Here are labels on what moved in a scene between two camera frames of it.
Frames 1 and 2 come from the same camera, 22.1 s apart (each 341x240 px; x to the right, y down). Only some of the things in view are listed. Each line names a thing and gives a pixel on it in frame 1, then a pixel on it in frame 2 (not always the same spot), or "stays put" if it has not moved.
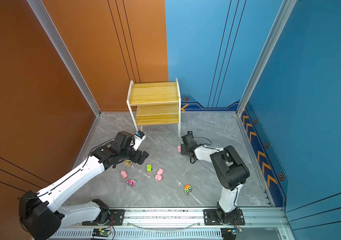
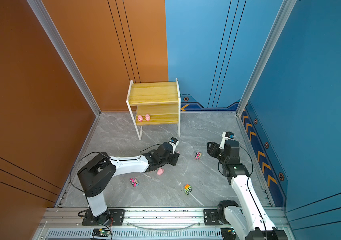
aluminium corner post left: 39,7 stays put
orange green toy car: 187,188 stays put
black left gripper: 137,158 -> 175,156
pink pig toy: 158,177 -> 160,171
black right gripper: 183,149 -> 213,148
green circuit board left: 101,232 stays put
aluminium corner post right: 285,9 stays put
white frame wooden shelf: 158,103 stays put
